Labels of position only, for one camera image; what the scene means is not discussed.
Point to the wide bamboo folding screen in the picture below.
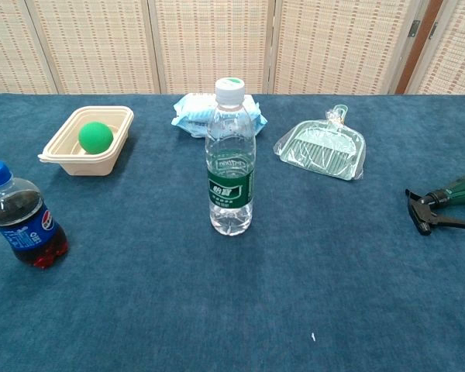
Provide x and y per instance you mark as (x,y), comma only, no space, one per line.
(100,38)

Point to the green spray bottle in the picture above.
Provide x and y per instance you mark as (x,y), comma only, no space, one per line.
(426,211)

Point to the brown wooden post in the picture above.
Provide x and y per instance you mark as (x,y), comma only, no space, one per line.
(414,54)

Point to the beige rectangular food container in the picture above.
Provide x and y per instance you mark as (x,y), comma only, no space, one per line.
(100,164)

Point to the mint dustpan brush set wrapped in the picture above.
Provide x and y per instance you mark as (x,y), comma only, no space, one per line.
(321,151)

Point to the clear water bottle green label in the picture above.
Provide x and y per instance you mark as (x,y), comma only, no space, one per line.
(230,186)

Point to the blue felt table cover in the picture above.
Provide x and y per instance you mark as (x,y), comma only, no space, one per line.
(139,290)

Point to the small Pepsi cola bottle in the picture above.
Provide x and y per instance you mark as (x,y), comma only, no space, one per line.
(23,228)

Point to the blue wet wipes pack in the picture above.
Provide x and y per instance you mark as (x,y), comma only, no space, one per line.
(190,116)

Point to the metal screen hinge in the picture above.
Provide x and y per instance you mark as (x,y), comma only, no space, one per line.
(433,30)
(413,28)

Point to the green ball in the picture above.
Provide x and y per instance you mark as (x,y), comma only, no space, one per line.
(95,137)

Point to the narrow bamboo folding screen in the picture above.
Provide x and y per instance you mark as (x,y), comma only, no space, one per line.
(457,58)

